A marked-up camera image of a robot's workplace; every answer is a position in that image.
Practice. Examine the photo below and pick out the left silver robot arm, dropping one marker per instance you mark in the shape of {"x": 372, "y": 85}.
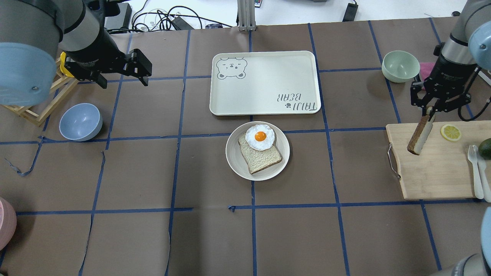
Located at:
{"x": 33, "y": 31}

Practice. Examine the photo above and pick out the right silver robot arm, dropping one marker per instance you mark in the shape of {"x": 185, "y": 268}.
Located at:
{"x": 465, "y": 53}

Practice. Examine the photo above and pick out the white plastic fork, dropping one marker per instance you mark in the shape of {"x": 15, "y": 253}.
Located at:
{"x": 477, "y": 185}

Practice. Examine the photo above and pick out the bread slice from board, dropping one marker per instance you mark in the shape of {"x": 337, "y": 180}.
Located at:
{"x": 421, "y": 133}

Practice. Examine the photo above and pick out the blue bowl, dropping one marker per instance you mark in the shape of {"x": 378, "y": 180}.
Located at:
{"x": 81, "y": 122}

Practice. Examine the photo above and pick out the pink bowl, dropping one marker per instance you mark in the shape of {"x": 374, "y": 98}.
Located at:
{"x": 8, "y": 222}

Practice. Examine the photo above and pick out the aluminium frame post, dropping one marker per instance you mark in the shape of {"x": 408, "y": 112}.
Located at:
{"x": 246, "y": 15}

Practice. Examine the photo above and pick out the avocado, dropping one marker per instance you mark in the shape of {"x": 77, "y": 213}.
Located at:
{"x": 484, "y": 149}

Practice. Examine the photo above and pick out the bread slice on plate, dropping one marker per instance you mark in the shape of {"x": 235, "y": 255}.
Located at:
{"x": 258, "y": 160}

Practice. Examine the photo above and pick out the white plastic knife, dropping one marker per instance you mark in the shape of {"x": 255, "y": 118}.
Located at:
{"x": 484, "y": 182}

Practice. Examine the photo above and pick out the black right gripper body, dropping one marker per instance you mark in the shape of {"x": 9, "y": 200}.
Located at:
{"x": 451, "y": 70}

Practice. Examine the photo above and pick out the fried egg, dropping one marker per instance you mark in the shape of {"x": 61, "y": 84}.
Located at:
{"x": 260, "y": 137}

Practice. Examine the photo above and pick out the black power adapter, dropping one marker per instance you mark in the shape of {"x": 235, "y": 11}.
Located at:
{"x": 351, "y": 11}

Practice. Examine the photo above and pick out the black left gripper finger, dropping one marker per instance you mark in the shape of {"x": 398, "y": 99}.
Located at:
{"x": 144, "y": 80}
{"x": 100, "y": 80}

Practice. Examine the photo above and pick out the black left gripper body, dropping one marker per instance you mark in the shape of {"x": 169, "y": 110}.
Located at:
{"x": 96, "y": 46}

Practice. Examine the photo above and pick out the wooden cutting board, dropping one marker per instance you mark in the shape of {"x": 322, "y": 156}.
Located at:
{"x": 442, "y": 170}

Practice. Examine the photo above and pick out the lemon slice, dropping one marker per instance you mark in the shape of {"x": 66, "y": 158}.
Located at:
{"x": 451, "y": 132}

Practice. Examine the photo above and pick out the wooden rack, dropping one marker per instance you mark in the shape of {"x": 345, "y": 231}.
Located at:
{"x": 62, "y": 86}

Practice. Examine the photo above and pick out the green bowl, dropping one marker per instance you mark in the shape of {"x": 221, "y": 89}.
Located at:
{"x": 400, "y": 66}

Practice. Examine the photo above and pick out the cream bear tray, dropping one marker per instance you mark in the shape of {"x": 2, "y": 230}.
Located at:
{"x": 264, "y": 83}

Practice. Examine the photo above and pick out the pink cloth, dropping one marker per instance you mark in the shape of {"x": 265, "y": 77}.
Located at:
{"x": 425, "y": 70}

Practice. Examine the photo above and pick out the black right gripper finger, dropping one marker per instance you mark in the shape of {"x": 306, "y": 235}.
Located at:
{"x": 437, "y": 107}
{"x": 426, "y": 106}

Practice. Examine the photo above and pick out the round cream plate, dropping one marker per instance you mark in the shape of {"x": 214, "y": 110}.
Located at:
{"x": 237, "y": 162}

